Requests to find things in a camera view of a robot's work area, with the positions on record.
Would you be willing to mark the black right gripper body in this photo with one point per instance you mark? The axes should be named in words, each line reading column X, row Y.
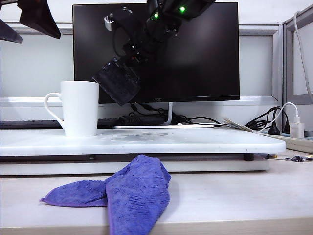
column 151, row 41

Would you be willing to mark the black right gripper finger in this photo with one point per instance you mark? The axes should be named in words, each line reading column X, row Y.
column 140, row 61
column 129, row 50

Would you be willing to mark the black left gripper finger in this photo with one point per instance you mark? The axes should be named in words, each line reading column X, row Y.
column 39, row 17
column 11, row 34

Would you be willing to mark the black textured glass cup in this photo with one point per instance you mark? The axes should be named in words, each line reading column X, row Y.
column 117, row 83

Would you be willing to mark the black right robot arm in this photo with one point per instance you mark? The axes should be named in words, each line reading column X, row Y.
column 176, row 8

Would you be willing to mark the black computer monitor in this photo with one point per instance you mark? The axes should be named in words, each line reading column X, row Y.
column 195, row 61

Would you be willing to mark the black power adapter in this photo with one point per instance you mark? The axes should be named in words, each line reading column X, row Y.
column 146, row 120

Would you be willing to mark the white monitor stand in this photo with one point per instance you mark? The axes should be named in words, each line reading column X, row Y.
column 170, row 112

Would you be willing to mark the white ceramic mug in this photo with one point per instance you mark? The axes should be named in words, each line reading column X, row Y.
column 80, row 110

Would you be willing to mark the white raised board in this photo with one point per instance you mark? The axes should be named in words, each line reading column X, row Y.
column 195, row 144

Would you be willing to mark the stack of paper leaflets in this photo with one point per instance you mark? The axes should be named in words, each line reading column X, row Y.
column 237, row 125

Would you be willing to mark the white base board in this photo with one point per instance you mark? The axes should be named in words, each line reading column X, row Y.
column 207, row 166

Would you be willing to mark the purple microfibre cloth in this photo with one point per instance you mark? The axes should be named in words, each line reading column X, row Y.
column 137, row 195

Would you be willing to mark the black board foot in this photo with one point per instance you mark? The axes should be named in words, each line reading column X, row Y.
column 249, row 157

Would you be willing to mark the black round power plug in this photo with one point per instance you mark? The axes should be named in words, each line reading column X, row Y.
column 274, row 129

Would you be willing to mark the white USB charger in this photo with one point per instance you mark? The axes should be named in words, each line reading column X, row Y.
column 297, row 129

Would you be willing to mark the beige power strip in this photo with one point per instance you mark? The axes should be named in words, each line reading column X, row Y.
column 298, row 145

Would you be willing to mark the small black metal clip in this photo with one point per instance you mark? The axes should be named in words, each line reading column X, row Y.
column 297, row 159

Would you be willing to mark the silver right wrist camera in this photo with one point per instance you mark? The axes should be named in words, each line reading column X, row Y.
column 109, row 22

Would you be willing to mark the wide grey aluminium partition frame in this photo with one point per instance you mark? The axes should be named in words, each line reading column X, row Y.
column 256, row 30

